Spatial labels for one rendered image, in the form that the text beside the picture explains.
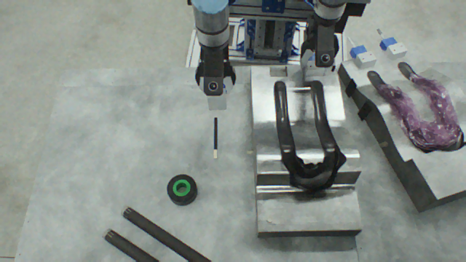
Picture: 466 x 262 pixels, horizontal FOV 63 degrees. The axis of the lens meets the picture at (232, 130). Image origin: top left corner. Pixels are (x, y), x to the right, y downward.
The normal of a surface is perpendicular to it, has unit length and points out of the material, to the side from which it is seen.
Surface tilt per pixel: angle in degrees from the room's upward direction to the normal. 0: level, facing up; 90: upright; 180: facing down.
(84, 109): 0
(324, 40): 31
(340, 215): 0
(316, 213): 0
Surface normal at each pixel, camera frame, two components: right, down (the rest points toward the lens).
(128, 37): -0.01, -0.49
